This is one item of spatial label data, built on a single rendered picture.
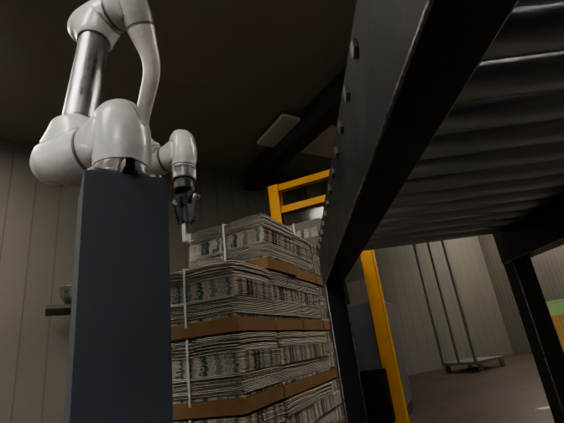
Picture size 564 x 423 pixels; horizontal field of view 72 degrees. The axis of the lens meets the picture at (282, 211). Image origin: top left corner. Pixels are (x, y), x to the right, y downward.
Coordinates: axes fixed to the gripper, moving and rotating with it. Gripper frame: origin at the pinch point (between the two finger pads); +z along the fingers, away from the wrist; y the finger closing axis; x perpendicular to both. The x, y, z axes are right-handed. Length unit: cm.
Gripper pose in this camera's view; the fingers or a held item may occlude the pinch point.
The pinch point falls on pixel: (185, 233)
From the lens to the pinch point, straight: 141.0
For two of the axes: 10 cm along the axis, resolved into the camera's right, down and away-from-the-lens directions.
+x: -4.0, -2.7, -8.8
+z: 1.2, 9.3, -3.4
